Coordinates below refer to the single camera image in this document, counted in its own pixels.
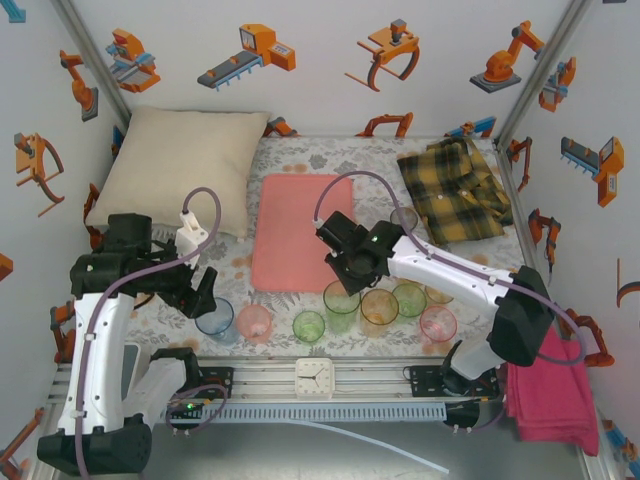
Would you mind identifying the pink rectangular tray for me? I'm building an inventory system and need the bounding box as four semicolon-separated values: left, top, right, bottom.
250;173;356;294

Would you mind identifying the pink plastic glass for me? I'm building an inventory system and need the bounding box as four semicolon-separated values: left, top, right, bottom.
418;305;459;345
235;303;274;345

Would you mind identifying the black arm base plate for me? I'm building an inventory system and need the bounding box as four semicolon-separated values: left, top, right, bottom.
408;365;449;398
197;366;236;400

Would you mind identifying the floral grey tablecloth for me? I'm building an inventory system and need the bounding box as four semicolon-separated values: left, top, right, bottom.
97;134;532;359

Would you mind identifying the black controller board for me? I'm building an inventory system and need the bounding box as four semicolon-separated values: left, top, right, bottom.
446;399;482;430
167;397;211;426

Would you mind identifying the tall orange plastic glass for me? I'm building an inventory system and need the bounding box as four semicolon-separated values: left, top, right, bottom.
359;288;400;339

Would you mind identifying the short orange plastic glass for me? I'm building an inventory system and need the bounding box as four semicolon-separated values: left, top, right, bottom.
424;284;455;305

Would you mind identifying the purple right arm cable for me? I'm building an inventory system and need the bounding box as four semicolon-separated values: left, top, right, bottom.
313;170;587;434

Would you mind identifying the yellow black plaid shirt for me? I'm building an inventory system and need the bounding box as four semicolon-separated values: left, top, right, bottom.
397;135;515;246

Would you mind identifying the small green plastic glass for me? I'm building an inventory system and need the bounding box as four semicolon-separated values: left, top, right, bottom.
291;309;327;346

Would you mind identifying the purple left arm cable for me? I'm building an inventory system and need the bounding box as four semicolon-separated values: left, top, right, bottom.
74;187;229;477

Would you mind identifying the aluminium frame post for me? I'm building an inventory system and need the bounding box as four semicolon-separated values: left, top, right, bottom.
49;0;134;132
493;0;597;147

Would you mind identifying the cream pillow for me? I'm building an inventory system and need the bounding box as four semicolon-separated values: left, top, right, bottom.
84;105;272;241

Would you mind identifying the tall blue plastic glass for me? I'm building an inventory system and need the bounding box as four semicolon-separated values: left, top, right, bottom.
193;297;236;346

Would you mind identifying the aluminium table side rail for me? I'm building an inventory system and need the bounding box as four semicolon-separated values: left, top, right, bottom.
492;138;551;326

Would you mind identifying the magenta folded towel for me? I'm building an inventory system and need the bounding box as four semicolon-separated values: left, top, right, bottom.
504;324;600;457

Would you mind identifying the white square clock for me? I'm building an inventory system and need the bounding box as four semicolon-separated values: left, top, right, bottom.
293;357;335;400

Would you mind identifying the dark smoky plastic glass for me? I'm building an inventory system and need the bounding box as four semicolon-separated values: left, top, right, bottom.
389;206;420;234

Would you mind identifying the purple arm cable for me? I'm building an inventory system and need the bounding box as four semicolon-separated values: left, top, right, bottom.
313;170;587;434
74;187;229;477

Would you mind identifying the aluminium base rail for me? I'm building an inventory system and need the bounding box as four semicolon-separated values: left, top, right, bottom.
49;357;506;401

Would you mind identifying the white slotted cable duct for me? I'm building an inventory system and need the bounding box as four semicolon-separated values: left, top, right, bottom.
137;402;447;425

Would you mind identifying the tall green plastic glass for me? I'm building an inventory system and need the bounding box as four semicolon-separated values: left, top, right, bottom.
322;279;363;335

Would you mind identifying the thin white tube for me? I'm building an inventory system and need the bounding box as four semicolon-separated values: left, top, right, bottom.
287;418;451;475

